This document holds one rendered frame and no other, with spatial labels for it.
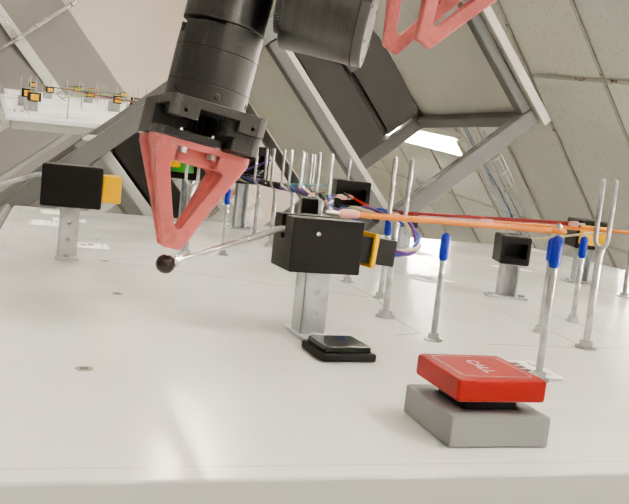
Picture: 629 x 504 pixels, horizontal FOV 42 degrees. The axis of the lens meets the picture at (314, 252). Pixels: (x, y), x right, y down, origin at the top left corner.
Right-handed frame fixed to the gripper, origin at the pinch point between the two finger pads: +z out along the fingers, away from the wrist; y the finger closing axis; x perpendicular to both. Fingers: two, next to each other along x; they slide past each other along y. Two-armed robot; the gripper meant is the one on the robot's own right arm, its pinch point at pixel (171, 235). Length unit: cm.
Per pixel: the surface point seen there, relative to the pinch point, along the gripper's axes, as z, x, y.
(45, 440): 8.3, 8.0, -20.8
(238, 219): 0, -29, 80
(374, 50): -40, -55, 100
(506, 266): -3.7, -43.5, 21.7
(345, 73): -33, -50, 101
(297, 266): 0.0, -9.0, -1.8
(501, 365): 1.3, -14.1, -20.7
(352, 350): 4.3, -12.2, -7.4
